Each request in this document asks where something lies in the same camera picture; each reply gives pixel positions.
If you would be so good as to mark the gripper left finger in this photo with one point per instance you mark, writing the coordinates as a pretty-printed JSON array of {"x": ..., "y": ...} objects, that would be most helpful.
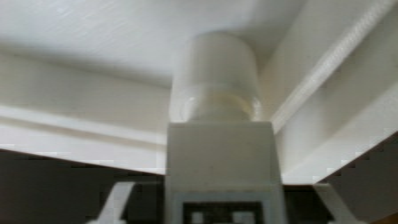
[{"x": 111, "y": 214}]

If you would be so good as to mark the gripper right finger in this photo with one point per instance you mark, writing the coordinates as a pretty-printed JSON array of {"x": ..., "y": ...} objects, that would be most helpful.
[{"x": 335, "y": 204}]

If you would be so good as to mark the white leg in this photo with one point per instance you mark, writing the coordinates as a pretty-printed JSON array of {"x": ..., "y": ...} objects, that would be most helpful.
[{"x": 223, "y": 174}]

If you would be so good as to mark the white square tabletop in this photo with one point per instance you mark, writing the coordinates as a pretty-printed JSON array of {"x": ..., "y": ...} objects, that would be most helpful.
[{"x": 92, "y": 59}]

